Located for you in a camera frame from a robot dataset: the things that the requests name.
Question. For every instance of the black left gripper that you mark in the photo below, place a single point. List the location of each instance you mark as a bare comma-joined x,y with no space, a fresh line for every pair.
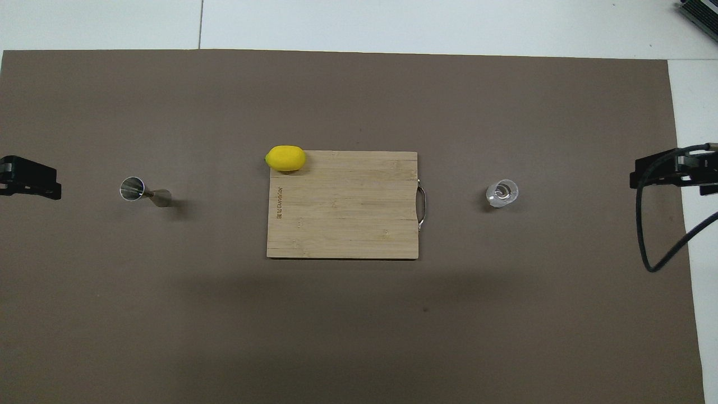
14,188

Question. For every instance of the brown table mat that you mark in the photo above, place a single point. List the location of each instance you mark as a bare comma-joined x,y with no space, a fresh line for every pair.
348,336

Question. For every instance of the bamboo cutting board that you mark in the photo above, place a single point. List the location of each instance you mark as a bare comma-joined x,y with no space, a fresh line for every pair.
342,213

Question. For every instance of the grey ribbed device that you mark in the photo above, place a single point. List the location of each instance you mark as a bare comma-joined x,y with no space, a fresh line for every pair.
701,14

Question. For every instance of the steel double jigger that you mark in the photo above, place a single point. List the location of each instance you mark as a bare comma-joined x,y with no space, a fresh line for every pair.
147,193

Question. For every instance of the yellow lemon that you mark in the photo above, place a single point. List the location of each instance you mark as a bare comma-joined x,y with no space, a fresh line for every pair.
286,158

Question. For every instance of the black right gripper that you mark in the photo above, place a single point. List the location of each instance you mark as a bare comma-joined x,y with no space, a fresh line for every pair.
708,175

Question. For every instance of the clear glass cup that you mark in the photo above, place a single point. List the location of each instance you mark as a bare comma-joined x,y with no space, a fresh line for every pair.
502,194

